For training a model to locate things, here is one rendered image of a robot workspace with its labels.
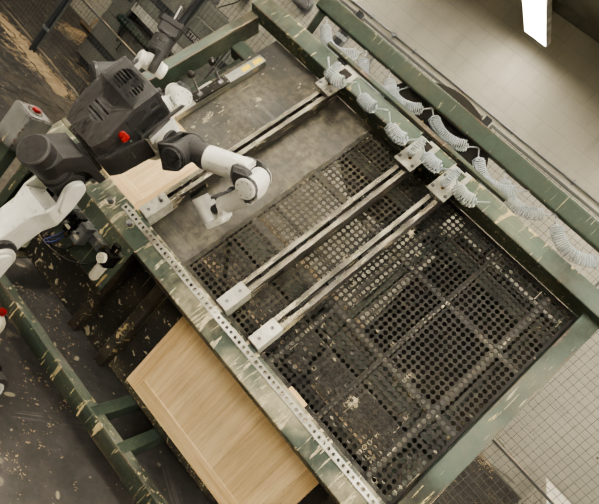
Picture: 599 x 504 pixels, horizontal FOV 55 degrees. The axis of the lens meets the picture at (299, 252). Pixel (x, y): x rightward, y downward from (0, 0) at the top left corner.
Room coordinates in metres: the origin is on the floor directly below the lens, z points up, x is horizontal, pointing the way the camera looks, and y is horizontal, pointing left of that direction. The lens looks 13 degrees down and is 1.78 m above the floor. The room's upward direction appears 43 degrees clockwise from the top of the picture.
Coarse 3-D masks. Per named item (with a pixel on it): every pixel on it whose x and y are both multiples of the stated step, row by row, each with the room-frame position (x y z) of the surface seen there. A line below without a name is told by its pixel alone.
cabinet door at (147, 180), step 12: (132, 168) 2.41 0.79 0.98; (144, 168) 2.42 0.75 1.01; (156, 168) 2.43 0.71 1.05; (192, 168) 2.46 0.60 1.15; (120, 180) 2.36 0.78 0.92; (132, 180) 2.37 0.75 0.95; (144, 180) 2.38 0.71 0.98; (156, 180) 2.39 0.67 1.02; (168, 180) 2.41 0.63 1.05; (180, 180) 2.41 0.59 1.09; (132, 192) 2.34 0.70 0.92; (144, 192) 2.35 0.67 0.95; (156, 192) 2.36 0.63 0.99; (132, 204) 2.31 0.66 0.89
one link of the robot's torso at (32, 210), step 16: (32, 192) 1.85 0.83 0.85; (64, 192) 1.82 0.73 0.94; (80, 192) 1.87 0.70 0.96; (0, 208) 1.80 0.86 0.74; (16, 208) 1.81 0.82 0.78; (32, 208) 1.81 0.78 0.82; (48, 208) 1.85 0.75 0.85; (64, 208) 1.85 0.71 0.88; (0, 224) 1.77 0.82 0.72; (16, 224) 1.78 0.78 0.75; (32, 224) 1.83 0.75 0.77; (48, 224) 1.87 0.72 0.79; (0, 240) 1.75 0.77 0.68; (16, 240) 1.81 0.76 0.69
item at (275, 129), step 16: (336, 64) 2.64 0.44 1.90; (320, 80) 2.74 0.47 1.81; (352, 80) 2.78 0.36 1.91; (320, 96) 2.78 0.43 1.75; (336, 96) 2.81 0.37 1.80; (288, 112) 2.66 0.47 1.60; (304, 112) 2.67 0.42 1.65; (272, 128) 2.62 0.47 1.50; (288, 128) 2.66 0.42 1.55; (240, 144) 2.51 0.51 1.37; (256, 144) 2.53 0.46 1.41; (192, 176) 2.38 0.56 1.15; (208, 176) 2.39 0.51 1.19; (176, 192) 2.35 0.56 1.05; (192, 192) 2.37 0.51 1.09; (144, 208) 2.25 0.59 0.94; (160, 208) 2.26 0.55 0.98
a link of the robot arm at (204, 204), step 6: (198, 198) 1.99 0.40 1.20; (204, 198) 2.00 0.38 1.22; (210, 198) 2.03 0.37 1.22; (216, 198) 2.07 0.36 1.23; (198, 204) 1.99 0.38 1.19; (204, 204) 1.99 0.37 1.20; (210, 204) 2.01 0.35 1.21; (198, 210) 2.00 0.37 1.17; (204, 210) 1.99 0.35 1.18; (210, 210) 2.00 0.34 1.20; (216, 210) 1.98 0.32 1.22; (204, 216) 2.00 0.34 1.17; (210, 216) 2.00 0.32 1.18; (216, 216) 2.01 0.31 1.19; (204, 222) 2.00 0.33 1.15
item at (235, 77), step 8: (264, 64) 2.86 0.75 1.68; (232, 72) 2.77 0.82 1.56; (240, 72) 2.78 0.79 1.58; (248, 72) 2.80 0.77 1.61; (232, 80) 2.74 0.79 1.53; (240, 80) 2.79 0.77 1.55; (224, 88) 2.73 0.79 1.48; (208, 96) 2.67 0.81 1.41; (216, 96) 2.72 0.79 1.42; (192, 104) 2.63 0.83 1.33; (200, 104) 2.66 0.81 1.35; (184, 112) 2.60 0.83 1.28; (176, 120) 2.60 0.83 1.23
